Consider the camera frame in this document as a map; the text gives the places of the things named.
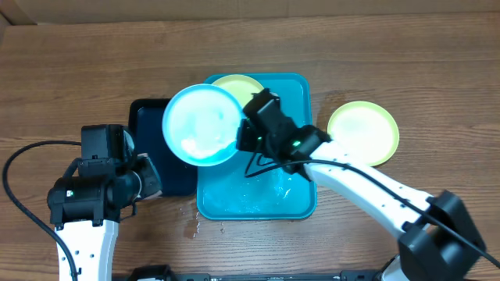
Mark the yellow-green plate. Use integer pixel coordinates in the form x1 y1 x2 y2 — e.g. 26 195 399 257
212 74 264 108
327 101 400 166

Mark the light blue plate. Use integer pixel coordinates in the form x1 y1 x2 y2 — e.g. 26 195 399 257
161 84 243 166

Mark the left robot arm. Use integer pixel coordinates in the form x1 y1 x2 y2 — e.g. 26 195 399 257
47 125 163 280

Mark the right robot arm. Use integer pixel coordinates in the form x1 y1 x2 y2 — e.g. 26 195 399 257
237 88 489 280

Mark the teal plastic tray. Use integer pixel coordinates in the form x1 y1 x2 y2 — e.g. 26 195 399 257
197 73 317 220

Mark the black plastic tray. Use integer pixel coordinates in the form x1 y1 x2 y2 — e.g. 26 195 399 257
128 98 198 197

